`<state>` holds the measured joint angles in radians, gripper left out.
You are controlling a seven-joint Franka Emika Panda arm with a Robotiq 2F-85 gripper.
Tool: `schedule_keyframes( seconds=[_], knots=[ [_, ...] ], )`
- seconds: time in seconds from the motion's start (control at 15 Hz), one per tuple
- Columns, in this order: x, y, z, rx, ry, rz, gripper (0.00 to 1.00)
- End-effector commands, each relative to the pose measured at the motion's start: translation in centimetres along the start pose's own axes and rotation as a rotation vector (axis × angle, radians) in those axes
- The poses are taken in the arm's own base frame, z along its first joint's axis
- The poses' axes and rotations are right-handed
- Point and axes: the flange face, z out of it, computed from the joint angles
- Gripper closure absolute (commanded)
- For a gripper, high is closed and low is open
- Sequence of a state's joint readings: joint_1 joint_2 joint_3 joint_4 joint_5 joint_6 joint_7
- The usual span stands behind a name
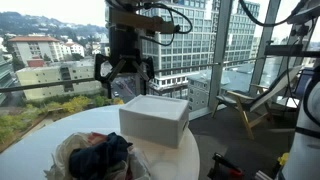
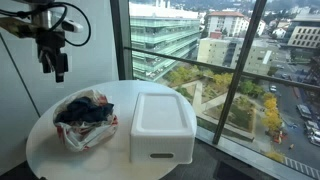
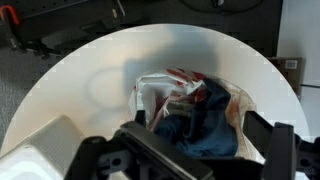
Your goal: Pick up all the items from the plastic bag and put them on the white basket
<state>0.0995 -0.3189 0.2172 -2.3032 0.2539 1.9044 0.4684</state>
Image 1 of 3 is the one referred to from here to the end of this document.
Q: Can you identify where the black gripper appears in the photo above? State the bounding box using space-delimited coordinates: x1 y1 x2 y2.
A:
93 24 155 100

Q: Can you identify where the dark navy cloth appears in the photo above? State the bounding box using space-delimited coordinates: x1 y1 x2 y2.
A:
68 131 134 180

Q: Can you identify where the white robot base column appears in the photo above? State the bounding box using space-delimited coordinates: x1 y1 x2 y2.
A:
279 66 320 180

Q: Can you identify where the white plastic basket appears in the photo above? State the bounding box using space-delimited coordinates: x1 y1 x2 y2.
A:
118 94 190 149

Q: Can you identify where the white plastic bag red print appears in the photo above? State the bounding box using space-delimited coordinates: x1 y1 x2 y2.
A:
43 131 153 180

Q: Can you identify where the grey window railing bar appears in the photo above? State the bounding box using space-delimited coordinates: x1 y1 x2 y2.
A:
0 56 268 94

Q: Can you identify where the grey window mullion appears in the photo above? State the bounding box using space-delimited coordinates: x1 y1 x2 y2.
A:
249 0 282 96
207 0 233 110

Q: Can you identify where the wooden lounge chair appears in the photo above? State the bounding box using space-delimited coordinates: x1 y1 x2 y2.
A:
211 64 303 141

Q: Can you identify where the black red clamp tool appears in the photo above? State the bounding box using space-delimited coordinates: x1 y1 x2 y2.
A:
207 152 245 180

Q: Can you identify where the blue flat panel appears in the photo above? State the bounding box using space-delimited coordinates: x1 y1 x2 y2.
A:
293 68 315 100

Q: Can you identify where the small yellow object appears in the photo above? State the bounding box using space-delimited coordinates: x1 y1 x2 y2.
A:
277 152 290 168

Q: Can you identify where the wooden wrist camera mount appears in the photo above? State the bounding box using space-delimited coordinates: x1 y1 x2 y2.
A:
108 7 177 34

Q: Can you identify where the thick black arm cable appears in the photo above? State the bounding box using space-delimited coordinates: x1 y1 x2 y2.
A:
238 0 309 28

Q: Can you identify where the black camera mount rig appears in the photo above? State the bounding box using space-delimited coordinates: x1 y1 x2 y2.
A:
264 0 320 58

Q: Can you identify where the thick black hose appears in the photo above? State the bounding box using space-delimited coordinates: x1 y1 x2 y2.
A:
302 64 320 128

